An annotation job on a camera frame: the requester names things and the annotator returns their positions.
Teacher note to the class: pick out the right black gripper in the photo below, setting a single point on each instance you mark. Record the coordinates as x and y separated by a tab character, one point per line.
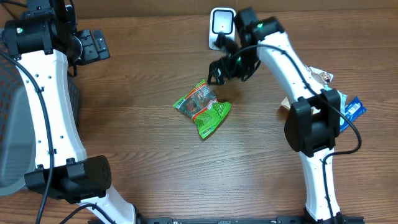
229	71

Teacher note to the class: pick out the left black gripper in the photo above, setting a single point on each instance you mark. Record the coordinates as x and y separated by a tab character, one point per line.
92	53

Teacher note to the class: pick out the green snack packet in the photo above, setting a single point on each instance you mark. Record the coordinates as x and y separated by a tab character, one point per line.
203	108

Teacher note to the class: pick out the beige brown snack packet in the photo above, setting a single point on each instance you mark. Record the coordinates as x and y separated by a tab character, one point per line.
322	77

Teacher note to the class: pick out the light teal snack packet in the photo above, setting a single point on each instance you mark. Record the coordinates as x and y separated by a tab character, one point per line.
343	99

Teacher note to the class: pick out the blue snack bar wrapper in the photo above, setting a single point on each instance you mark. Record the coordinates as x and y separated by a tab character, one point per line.
354	109

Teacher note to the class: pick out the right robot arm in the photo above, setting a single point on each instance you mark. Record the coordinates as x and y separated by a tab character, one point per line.
313	122

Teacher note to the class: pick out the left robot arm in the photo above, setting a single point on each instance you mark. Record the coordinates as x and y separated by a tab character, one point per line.
46	47

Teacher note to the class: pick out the white barcode scanner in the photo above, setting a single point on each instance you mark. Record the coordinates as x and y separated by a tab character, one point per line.
221	22

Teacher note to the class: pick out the grey plastic mesh basket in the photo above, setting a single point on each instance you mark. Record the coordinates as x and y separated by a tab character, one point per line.
24	145

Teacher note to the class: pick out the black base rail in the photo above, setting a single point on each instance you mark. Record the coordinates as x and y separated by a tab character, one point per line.
278	220

